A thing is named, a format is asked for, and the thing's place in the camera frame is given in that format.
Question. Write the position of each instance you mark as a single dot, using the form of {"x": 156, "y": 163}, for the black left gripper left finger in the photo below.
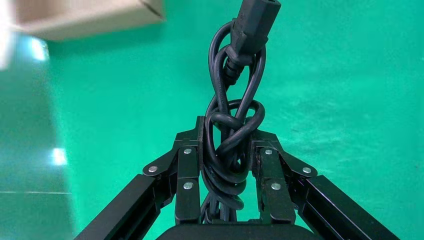
{"x": 187, "y": 185}

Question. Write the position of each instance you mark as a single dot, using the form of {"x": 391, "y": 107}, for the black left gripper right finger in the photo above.
{"x": 275, "y": 185}

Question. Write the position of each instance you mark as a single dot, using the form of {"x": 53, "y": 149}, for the open plain cardboard box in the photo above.
{"x": 86, "y": 16}

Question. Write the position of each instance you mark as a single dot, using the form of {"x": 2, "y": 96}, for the green table cloth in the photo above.
{"x": 331, "y": 99}

